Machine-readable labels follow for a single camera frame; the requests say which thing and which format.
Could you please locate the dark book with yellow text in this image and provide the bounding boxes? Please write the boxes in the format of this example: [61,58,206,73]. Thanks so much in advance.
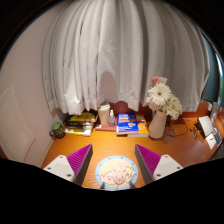
[63,118,95,130]

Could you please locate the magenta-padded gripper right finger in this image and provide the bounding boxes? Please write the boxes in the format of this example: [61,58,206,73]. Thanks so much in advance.
[134,143,184,185]

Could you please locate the beige lidded cup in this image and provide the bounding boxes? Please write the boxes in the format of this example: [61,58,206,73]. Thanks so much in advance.
[97,102,111,126]

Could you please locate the round cartoon mouse pad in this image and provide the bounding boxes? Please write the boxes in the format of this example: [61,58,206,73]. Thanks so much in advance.
[95,155,139,191]

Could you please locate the red-brown thin book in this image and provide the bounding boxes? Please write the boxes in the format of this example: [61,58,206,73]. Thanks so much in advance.
[94,123,118,132]

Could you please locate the white curtain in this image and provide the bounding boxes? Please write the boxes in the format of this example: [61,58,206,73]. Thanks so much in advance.
[41,0,211,116]

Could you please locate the white and pink flowers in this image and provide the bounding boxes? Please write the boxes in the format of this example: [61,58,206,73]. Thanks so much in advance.
[145,76,184,121]

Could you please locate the black cable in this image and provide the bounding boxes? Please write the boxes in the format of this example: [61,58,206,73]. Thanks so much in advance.
[164,118,198,138]

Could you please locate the clear sanitizer bottle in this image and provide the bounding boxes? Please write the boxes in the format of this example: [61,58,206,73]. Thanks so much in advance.
[107,109,116,128]

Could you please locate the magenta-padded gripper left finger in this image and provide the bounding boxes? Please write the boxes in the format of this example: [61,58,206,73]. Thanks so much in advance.
[43,143,94,187]

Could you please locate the yellow and white book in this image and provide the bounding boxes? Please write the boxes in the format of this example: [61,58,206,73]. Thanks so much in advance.
[64,125,94,138]

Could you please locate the silver laptop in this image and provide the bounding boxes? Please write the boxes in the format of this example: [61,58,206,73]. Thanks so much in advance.
[194,115,215,138]

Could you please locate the white paper sheet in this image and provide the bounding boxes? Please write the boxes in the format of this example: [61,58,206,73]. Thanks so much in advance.
[204,132,218,150]

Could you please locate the white ceramic jug vase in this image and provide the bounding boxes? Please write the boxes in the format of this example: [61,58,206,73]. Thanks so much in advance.
[148,109,168,140]

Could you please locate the pink computer mouse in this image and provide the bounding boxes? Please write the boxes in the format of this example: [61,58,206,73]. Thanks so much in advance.
[111,162,127,185]

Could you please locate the blue book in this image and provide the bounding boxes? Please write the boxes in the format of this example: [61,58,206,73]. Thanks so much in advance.
[116,112,140,136]

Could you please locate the dark green mug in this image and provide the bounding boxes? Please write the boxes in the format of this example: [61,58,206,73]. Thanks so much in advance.
[49,121,66,140]

